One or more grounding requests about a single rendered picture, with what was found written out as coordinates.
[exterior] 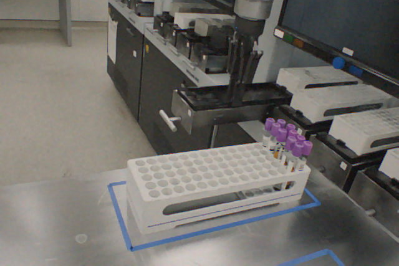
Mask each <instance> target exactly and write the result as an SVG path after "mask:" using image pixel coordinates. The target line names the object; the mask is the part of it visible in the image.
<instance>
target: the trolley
mask: <svg viewBox="0 0 399 266"><path fill-rule="evenodd" d="M306 165H307V166H308V167H309V168H310V174H309V178H308V180H307V183H306V185H305V188H304V190H303V193H302V195H301V198H300V199H297V200H294V201H288V202H286V203H282V204H280V203H275V204H270V205H266V206H261V207H255V208H252V209H246V210H243V211H238V212H232V213H229V214H223V216H217V217H212V218H209V219H203V220H200V221H194V222H189V223H185V224H179V225H176V226H175V227H174V228H171V229H168V230H162V231H159V232H153V233H150V234H142V233H141V232H140V231H139V229H138V226H137V223H136V220H135V217H134V215H133V211H132V208H131V206H130V203H129V200H128V197H127V195H126V194H125V190H126V177H127V169H126V168H124V169H116V170H110V171H102V172H96V173H88V174H79V175H75V176H71V177H65V178H57V179H48V180H43V181H34V182H29V183H20V184H12V185H7V186H0V266H399V243H398V242H397V241H396V240H394V239H393V238H392V237H391V235H390V234H388V233H387V232H386V231H385V230H384V229H382V228H381V227H380V226H379V225H378V224H377V223H375V222H374V221H373V219H372V218H371V217H369V216H368V215H367V214H366V213H365V212H363V211H362V210H361V209H360V208H359V207H358V206H356V204H355V203H354V202H353V201H352V200H350V199H349V198H348V197H347V196H346V195H344V194H343V193H342V192H341V191H340V189H338V188H337V187H336V186H335V185H334V184H332V183H331V182H330V181H329V180H328V179H327V178H325V177H324V176H323V174H322V173H321V172H319V171H318V170H316V169H315V168H314V167H313V166H312V165H311V164H310V163H309V162H308V161H306Z"/></svg>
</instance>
